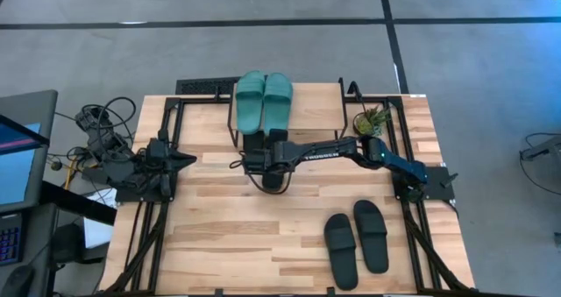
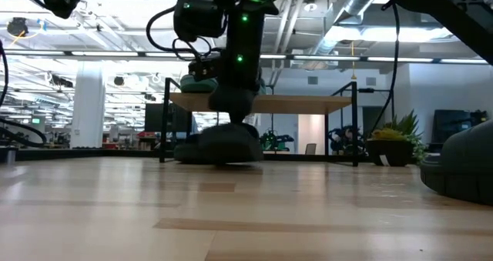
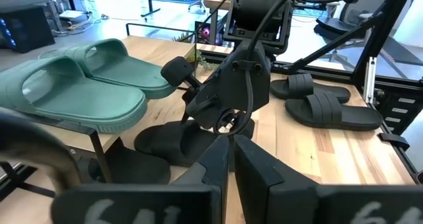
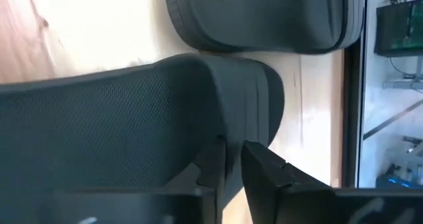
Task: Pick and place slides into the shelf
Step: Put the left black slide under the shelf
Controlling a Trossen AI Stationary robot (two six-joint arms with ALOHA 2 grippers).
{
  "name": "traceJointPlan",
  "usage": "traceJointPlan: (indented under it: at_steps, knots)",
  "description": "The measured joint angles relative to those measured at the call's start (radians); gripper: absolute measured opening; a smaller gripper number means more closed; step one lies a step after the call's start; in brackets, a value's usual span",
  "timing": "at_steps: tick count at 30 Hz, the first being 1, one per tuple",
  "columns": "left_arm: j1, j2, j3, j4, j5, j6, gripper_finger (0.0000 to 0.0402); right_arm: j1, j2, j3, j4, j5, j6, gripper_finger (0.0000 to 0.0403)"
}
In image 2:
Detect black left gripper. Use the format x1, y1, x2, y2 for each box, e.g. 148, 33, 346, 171
210, 41, 267, 126

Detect black-framed wooden shoe shelf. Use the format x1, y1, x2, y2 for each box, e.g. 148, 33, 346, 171
159, 77, 360, 168

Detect black background monitor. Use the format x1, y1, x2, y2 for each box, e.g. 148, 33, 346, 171
144, 102, 193, 133

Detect ceiling light strip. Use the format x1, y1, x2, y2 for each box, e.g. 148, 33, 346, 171
0, 49, 493, 65

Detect white building column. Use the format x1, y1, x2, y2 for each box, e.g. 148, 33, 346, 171
71, 60, 106, 149

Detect potted succulent plant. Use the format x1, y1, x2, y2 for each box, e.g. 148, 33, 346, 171
365, 109, 429, 168

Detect black equipment cabinet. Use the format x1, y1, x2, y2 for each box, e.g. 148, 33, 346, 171
433, 109, 488, 145

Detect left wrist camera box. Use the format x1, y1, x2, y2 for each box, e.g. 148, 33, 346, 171
187, 55, 221, 82

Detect left gripper camera cable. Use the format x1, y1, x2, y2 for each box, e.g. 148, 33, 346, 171
146, 5, 213, 62

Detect yellow hanging cord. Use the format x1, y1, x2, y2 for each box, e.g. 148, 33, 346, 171
349, 41, 357, 81

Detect silver ventilation duct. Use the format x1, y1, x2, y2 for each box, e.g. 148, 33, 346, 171
307, 0, 381, 58

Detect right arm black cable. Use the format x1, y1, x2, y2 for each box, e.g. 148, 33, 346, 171
369, 1, 401, 141

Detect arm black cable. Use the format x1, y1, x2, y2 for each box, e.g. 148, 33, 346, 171
0, 41, 9, 108
369, 1, 401, 141

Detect thick black cable conduit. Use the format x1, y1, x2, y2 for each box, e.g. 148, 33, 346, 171
0, 116, 47, 149

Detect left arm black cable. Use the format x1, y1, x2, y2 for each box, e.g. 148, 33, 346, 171
0, 41, 9, 108

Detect black ceiling camera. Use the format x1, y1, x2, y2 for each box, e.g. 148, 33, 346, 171
6, 17, 30, 38

